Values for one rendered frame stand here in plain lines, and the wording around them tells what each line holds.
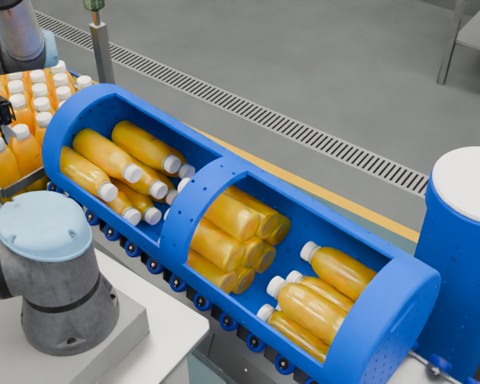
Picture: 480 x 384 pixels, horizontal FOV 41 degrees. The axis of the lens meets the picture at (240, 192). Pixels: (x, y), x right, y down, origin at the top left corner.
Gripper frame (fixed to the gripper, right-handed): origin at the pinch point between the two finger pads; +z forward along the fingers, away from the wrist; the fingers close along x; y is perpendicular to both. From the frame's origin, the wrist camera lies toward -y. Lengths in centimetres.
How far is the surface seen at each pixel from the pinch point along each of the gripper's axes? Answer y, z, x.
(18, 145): 1.3, 2.6, 4.8
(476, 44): 15, 79, 264
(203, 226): 61, -5, 11
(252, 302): 72, 12, 13
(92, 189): 33.0, -2.5, 4.1
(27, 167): 2.5, 9.1, 4.7
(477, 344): 107, 53, 67
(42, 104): -4.7, -0.8, 16.9
